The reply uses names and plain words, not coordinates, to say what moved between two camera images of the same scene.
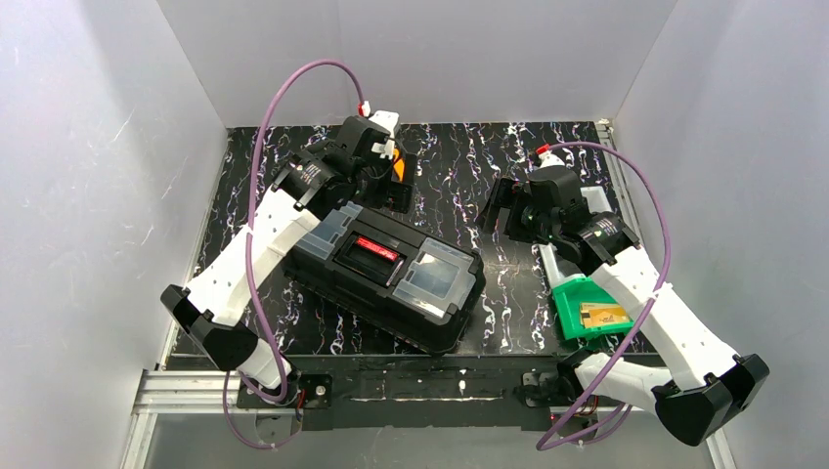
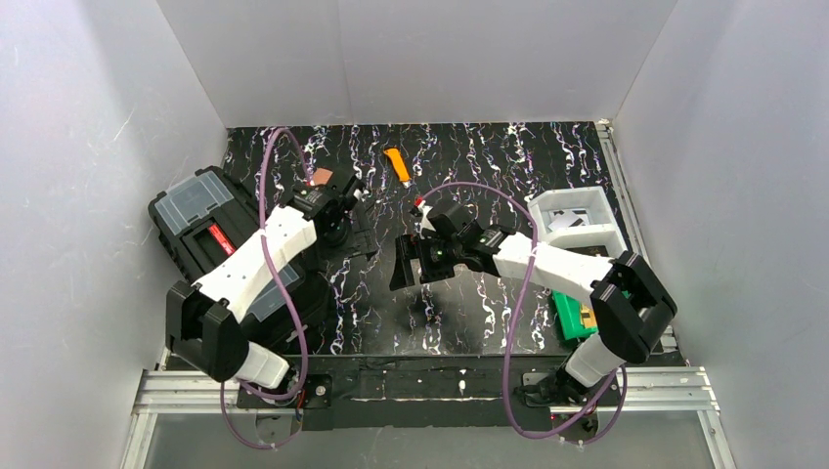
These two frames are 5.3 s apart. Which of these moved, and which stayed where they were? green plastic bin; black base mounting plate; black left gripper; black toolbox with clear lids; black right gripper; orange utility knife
Moved: black right gripper; black left gripper; black toolbox with clear lids
Stayed: orange utility knife; black base mounting plate; green plastic bin
